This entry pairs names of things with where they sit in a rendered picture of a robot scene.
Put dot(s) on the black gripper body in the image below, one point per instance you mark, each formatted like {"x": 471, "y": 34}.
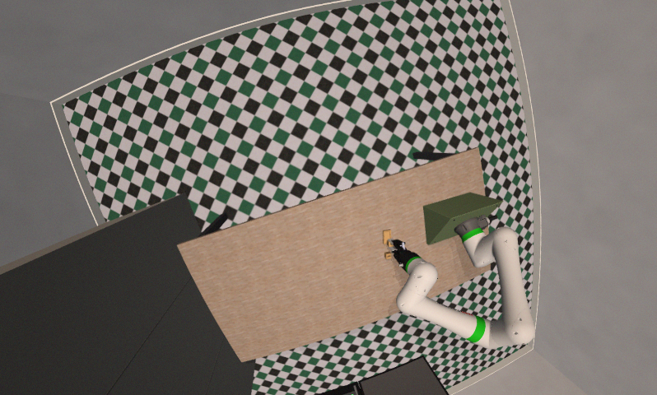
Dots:
{"x": 403, "y": 252}

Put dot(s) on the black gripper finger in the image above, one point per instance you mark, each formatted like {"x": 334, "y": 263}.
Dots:
{"x": 398, "y": 244}
{"x": 396, "y": 253}

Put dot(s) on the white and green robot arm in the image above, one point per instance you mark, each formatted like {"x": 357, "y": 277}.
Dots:
{"x": 516, "y": 326}

